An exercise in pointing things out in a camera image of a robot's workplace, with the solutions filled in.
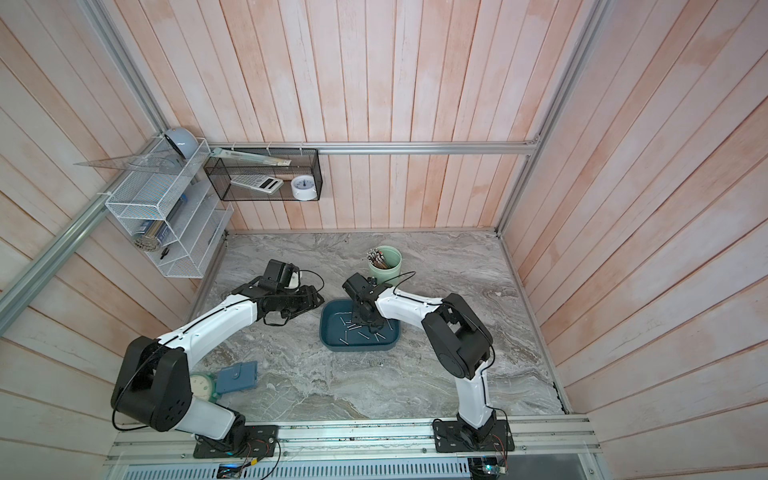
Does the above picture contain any white wire mesh shelf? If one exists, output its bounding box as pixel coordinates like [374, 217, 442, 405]
[106, 138, 233, 279]

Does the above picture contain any clear green ruler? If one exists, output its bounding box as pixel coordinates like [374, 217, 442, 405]
[210, 147, 291, 167]

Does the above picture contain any black wire mesh basket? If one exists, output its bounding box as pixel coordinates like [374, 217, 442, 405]
[204, 147, 323, 202]

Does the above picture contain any light blue round speaker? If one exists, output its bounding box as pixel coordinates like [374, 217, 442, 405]
[163, 127, 199, 160]

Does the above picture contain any white calculator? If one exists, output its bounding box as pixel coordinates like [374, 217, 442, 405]
[231, 174, 284, 195]

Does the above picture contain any teal plastic storage tray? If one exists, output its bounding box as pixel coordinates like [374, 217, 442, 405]
[319, 300, 401, 352]

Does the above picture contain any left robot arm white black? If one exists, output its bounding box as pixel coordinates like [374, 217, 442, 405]
[111, 281, 324, 450]

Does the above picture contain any pencils bundle in cup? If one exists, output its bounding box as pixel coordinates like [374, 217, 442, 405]
[367, 249, 390, 270]

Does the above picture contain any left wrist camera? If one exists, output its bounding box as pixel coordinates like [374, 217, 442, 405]
[259, 259, 300, 292]

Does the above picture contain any rolled silver brush bundle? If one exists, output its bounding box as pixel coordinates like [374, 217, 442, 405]
[133, 220, 170, 252]

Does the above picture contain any mint green pencil cup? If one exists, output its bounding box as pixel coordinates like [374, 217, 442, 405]
[367, 245, 402, 284]

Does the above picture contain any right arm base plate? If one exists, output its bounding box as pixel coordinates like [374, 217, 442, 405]
[431, 415, 515, 453]

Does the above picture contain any aluminium front rail frame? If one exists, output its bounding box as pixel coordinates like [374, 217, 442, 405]
[100, 415, 611, 479]

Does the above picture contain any green alarm clock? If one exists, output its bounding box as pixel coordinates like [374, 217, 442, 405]
[189, 373, 219, 403]

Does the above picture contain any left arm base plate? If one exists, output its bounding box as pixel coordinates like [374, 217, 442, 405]
[192, 424, 279, 460]

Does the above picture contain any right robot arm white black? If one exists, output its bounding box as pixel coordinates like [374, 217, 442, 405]
[343, 273, 496, 434]

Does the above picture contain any white tape roll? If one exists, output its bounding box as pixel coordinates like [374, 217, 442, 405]
[291, 175, 318, 202]

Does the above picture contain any clear triangle ruler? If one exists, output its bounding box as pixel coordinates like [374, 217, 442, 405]
[76, 150, 183, 174]

